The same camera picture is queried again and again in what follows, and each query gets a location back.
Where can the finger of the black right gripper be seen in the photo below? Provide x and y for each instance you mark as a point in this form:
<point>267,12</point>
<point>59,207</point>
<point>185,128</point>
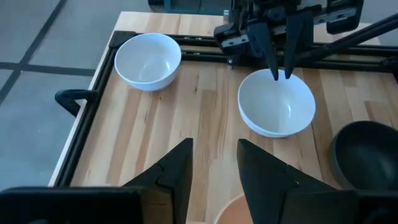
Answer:
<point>262,40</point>
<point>297,40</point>

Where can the black corner bracket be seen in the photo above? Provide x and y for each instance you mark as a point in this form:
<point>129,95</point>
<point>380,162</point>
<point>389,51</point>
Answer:
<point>121,39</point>

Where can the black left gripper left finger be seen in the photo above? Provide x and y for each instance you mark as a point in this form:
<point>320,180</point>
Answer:
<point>182,174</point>

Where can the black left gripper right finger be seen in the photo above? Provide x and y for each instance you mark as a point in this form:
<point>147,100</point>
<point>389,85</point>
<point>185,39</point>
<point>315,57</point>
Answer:
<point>267,186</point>

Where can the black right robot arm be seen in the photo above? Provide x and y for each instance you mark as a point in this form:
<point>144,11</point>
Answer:
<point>357,36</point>

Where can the black curved bracket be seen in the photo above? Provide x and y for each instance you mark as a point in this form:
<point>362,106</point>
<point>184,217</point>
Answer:
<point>70,99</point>

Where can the short black table frame rail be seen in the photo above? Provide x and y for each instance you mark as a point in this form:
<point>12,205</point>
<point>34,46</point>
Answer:
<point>205,56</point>

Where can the white bowl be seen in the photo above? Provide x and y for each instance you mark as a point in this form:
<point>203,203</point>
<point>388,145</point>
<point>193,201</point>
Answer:
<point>273,109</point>
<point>147,62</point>

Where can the orange bowl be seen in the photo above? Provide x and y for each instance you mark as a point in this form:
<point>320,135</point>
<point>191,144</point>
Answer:
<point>231,213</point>

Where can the black bowl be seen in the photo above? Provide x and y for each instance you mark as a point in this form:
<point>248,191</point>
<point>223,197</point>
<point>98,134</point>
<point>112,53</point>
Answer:
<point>363,155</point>

